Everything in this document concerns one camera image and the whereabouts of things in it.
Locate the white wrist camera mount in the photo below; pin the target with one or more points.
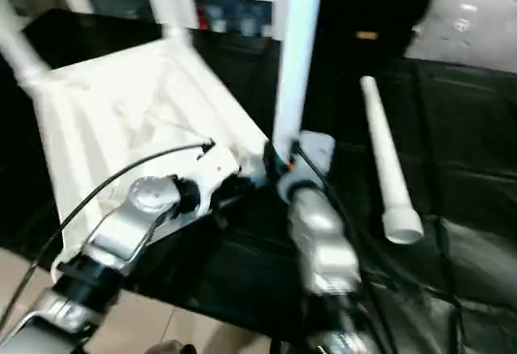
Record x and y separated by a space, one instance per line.
218 168
315 148

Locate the red figurine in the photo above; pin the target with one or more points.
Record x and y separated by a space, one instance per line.
201 14

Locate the white plastic table top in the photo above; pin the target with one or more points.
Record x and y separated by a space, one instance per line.
121 99

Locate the black furniture with gold label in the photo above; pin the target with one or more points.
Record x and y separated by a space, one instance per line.
363 6

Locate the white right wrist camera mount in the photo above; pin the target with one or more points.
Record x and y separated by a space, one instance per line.
315 148

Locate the white plastic table leg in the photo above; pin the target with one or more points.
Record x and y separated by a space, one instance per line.
297 47
169 6
18 43
383 148

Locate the grey padded backrest cushion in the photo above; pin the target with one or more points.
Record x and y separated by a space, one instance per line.
464 22

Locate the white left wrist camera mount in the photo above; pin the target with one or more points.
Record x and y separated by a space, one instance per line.
218 168

